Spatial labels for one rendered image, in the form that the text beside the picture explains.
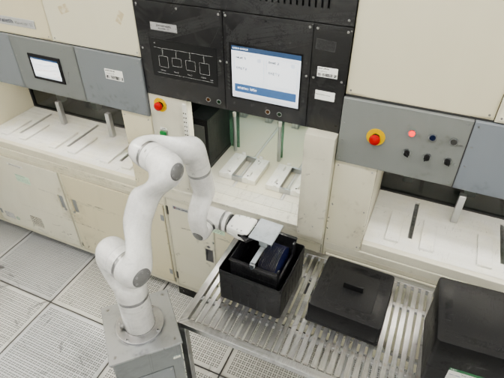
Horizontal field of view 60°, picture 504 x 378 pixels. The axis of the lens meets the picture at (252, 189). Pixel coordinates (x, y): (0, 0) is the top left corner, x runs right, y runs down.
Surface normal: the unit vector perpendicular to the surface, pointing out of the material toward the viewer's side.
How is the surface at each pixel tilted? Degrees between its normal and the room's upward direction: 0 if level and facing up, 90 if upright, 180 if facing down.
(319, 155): 90
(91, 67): 90
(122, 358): 0
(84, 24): 90
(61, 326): 0
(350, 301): 0
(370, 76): 90
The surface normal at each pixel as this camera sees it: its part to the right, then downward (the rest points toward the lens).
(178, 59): -0.40, 0.57
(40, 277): 0.00, -0.79
